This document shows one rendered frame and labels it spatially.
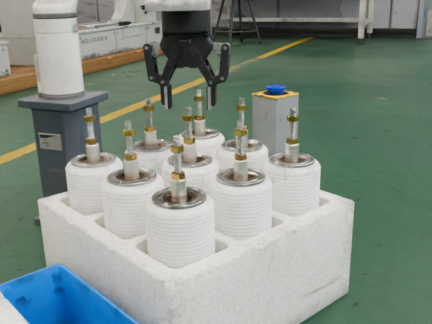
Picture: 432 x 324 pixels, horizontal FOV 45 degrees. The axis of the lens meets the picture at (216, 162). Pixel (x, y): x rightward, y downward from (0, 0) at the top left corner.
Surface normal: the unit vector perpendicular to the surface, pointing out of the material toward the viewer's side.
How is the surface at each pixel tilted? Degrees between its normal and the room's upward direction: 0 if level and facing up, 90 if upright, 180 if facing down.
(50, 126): 91
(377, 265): 0
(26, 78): 90
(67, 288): 88
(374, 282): 0
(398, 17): 90
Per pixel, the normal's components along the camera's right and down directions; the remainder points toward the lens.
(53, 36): 0.12, 0.31
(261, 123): -0.75, 0.22
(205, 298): 0.67, 0.22
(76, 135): 0.37, 0.27
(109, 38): 0.92, 0.11
